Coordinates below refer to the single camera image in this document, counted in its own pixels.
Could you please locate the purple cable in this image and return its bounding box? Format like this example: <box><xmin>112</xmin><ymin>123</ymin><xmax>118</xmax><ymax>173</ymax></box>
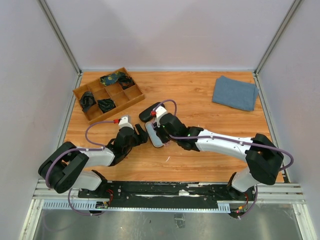
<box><xmin>42</xmin><ymin>119</ymin><xmax>116</xmax><ymax>232</ymax></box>
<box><xmin>154</xmin><ymin>99</ymin><xmax>295</xmax><ymax>221</ymax></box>

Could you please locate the aluminium front rail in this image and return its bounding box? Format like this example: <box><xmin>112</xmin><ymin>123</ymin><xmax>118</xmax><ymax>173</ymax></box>
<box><xmin>33</xmin><ymin>180</ymin><xmax>306</xmax><ymax>216</ymax></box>

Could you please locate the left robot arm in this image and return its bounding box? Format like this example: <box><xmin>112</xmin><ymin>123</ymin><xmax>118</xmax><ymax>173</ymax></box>
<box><xmin>38</xmin><ymin>124</ymin><xmax>148</xmax><ymax>198</ymax></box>

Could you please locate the right aluminium frame post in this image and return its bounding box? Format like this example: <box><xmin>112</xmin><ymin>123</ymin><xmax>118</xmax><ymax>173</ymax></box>
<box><xmin>253</xmin><ymin>0</ymin><xmax>305</xmax><ymax>76</ymax></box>

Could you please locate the wooden divided organizer tray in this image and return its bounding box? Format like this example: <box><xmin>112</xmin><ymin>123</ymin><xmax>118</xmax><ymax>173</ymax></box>
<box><xmin>73</xmin><ymin>67</ymin><xmax>145</xmax><ymax>125</ymax></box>

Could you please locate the black striped rolled tie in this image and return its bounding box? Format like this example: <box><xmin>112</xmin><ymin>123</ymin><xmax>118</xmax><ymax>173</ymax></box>
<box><xmin>79</xmin><ymin>91</ymin><xmax>97</xmax><ymax>113</ymax></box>

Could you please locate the left aluminium frame post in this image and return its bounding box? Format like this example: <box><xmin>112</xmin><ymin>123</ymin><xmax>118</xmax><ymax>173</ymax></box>
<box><xmin>37</xmin><ymin>0</ymin><xmax>82</xmax><ymax>75</ymax></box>

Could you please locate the black dotted rolled tie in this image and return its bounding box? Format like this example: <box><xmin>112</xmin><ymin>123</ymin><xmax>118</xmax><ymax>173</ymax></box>
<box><xmin>97</xmin><ymin>98</ymin><xmax>116</xmax><ymax>113</ymax></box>

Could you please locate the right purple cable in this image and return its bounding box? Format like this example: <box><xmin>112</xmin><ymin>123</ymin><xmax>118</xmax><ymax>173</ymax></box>
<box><xmin>154</xmin><ymin>99</ymin><xmax>295</xmax><ymax>221</ymax></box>

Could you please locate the light blue cloth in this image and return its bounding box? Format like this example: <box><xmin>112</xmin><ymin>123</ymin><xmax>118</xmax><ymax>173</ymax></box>
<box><xmin>145</xmin><ymin>122</ymin><xmax>163</xmax><ymax>148</ymax></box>

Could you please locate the folded blue towel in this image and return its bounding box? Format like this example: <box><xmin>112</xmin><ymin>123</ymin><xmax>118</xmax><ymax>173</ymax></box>
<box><xmin>212</xmin><ymin>76</ymin><xmax>259</xmax><ymax>112</ymax></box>

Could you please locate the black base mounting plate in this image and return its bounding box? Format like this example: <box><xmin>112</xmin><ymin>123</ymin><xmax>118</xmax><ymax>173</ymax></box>
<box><xmin>78</xmin><ymin>181</ymin><xmax>255</xmax><ymax>209</ymax></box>

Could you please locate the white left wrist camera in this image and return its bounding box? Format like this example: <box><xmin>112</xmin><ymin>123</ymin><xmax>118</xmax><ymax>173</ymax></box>
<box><xmin>113</xmin><ymin>115</ymin><xmax>133</xmax><ymax>129</ymax></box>

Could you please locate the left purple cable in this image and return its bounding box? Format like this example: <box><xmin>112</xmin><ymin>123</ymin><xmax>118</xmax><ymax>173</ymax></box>
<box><xmin>42</xmin><ymin>119</ymin><xmax>116</xmax><ymax>232</ymax></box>

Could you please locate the black orange rolled tie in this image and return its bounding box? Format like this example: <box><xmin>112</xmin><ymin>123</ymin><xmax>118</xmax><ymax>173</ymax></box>
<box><xmin>117</xmin><ymin>75</ymin><xmax>134</xmax><ymax>90</ymax></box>

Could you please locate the aluminium frame post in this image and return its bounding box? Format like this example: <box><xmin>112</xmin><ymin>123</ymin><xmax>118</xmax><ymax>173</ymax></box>
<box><xmin>253</xmin><ymin>0</ymin><xmax>305</xmax><ymax>76</ymax></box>
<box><xmin>37</xmin><ymin>0</ymin><xmax>82</xmax><ymax>75</ymax></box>

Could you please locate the blue patterned rolled tie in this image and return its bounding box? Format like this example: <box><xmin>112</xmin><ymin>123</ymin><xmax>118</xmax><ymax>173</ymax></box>
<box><xmin>99</xmin><ymin>71</ymin><xmax>126</xmax><ymax>87</ymax></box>

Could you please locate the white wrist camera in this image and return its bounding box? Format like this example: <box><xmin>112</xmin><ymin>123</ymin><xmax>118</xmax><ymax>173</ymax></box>
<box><xmin>113</xmin><ymin>115</ymin><xmax>133</xmax><ymax>129</ymax></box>
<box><xmin>151</xmin><ymin>105</ymin><xmax>168</xmax><ymax>128</ymax></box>

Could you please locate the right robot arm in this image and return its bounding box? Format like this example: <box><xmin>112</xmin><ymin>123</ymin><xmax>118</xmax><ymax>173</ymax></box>
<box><xmin>154</xmin><ymin>113</ymin><xmax>284</xmax><ymax>200</ymax></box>

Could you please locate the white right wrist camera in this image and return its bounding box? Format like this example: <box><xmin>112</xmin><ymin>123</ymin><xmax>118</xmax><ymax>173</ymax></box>
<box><xmin>151</xmin><ymin>105</ymin><xmax>168</xmax><ymax>128</ymax></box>

